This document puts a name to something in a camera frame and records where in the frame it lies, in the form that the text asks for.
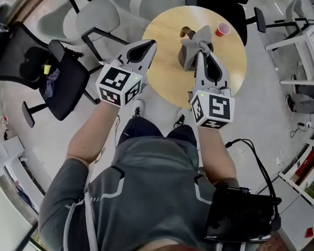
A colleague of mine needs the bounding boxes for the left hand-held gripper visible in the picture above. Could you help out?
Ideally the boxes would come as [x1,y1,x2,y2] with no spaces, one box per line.
[95,39,158,108]

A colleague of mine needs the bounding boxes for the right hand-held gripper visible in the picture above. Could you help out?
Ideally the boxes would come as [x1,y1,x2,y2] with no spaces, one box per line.
[187,50,236,130]

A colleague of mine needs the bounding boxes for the dark grey kettle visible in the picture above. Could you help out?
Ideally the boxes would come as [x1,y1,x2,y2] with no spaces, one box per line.
[177,26,215,71]

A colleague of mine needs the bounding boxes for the grey cloth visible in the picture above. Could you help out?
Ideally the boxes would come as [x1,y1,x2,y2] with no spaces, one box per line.
[180,25,213,72]

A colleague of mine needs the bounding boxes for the person's right forearm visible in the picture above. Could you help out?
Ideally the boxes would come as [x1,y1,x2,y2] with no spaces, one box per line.
[197,123,238,186]

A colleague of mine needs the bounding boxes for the person's left forearm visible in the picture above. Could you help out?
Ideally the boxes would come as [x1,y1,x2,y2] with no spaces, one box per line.
[66,102,120,167]

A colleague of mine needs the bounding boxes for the crumpled blue cloth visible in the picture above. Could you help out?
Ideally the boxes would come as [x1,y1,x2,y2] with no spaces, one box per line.
[42,68,61,101]

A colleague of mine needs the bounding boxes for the round wooden table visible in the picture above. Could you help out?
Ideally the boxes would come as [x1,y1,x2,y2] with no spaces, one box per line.
[142,5,248,110]

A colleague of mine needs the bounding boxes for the red cup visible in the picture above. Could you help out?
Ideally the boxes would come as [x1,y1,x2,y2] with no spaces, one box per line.
[215,22,232,38]

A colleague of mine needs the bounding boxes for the person's right shoe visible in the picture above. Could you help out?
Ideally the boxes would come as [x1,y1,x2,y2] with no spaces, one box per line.
[172,108,189,130]

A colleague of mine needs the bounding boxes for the black office chair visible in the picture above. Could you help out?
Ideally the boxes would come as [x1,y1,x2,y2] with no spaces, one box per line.
[184,0,267,47]
[0,21,100,128]

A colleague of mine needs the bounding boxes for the person's dark shorts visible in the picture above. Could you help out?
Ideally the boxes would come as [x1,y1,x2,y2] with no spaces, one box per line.
[117,117,199,151]

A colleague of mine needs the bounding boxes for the white table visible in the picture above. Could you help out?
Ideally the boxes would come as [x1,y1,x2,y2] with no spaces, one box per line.
[264,22,314,86]

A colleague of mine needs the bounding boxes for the red box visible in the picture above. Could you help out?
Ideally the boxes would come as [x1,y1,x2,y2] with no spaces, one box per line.
[294,150,314,177]

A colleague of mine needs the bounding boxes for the person's grey shirt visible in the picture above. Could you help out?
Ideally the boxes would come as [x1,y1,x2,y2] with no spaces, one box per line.
[38,135,240,251]

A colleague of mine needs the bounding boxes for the black chest pack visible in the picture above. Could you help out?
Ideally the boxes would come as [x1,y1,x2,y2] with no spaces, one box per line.
[204,184,283,243]

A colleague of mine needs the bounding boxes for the white shelf unit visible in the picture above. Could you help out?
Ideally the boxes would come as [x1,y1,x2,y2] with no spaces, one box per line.
[278,137,314,219]

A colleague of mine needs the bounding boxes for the white cabinet with red sticker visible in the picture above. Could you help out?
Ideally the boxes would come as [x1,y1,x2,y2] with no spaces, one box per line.
[276,195,314,251]

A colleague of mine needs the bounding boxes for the grey chair with black frame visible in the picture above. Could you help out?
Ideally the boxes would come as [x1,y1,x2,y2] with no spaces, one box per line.
[265,0,311,33]
[107,0,187,21]
[37,0,129,63]

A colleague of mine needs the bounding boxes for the black floor cable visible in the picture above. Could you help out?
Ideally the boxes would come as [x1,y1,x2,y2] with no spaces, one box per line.
[289,121,313,139]

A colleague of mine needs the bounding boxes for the thick black cable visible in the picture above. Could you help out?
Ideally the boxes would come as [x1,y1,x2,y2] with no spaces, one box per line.
[224,138,282,209]

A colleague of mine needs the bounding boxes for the white harness strap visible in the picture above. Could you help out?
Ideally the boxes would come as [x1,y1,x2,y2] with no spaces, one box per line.
[62,150,102,251]

